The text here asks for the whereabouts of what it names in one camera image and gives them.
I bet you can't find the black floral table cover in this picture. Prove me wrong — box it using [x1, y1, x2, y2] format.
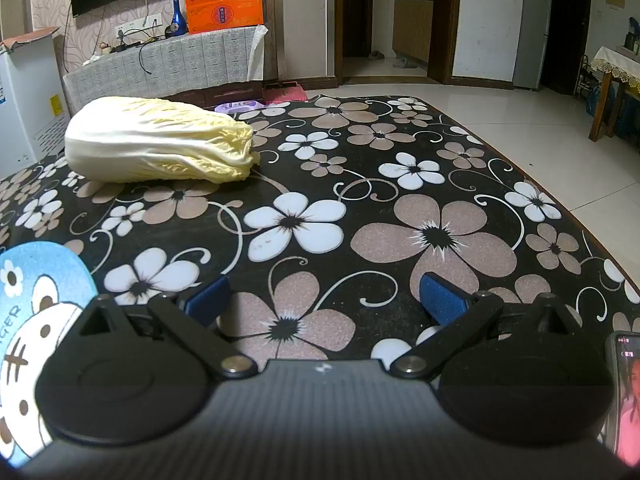
[0, 95, 640, 461]

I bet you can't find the blue cartoon plate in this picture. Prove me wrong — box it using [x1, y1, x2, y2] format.
[0, 241, 99, 468]

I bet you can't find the side table with tablecloth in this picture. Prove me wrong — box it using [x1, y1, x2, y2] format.
[589, 46, 640, 142]

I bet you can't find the dark wooden door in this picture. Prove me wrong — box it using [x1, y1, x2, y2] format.
[342, 0, 374, 59]

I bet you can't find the napa cabbage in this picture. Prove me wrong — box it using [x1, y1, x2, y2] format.
[65, 96, 261, 184]

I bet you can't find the blue glass bottle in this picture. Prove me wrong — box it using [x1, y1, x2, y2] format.
[167, 0, 188, 37]

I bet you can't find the white chest freezer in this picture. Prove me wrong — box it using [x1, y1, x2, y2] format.
[0, 35, 71, 177]

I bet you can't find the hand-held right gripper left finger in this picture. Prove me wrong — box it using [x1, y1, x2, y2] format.
[75, 275, 259, 379]

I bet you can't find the smartphone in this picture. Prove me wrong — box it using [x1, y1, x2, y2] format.
[604, 331, 640, 464]

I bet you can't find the purple pet bowl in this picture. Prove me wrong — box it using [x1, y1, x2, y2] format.
[215, 100, 264, 114]

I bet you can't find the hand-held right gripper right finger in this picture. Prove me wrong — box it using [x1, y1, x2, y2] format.
[390, 272, 586, 380]

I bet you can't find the white power strip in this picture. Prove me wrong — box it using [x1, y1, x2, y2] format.
[116, 14, 164, 37]

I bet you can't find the cloth-covered tv cabinet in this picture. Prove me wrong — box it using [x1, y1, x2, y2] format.
[62, 25, 264, 117]

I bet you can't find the wooden kitchen cabinet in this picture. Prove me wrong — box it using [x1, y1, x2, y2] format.
[392, 0, 435, 64]

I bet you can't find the dark wooden tv cabinet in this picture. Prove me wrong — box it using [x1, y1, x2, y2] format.
[165, 79, 264, 109]

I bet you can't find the red floor mat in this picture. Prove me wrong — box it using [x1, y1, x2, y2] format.
[262, 82, 309, 105]

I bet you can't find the black cable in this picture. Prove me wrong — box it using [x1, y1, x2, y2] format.
[137, 35, 157, 77]

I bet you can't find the cardboard sheet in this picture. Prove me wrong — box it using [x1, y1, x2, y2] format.
[0, 26, 61, 54]

